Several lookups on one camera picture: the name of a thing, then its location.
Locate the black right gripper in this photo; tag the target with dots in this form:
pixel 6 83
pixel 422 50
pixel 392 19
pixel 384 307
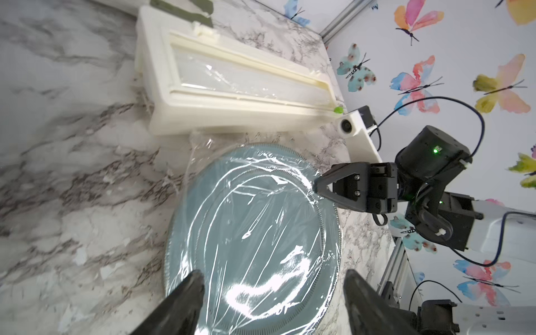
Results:
pixel 418 177

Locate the blue-grey round plate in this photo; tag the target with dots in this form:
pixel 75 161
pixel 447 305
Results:
pixel 251 243

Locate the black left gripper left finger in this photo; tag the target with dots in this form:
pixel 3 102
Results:
pixel 179 312

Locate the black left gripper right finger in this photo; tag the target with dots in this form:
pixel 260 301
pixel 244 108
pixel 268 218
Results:
pixel 368 313

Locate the cream plastic wrap dispenser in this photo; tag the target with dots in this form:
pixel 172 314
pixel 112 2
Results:
pixel 199 79

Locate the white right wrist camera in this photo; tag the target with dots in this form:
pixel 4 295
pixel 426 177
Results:
pixel 355 128

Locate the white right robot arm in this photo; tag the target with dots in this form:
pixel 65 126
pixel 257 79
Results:
pixel 480 304

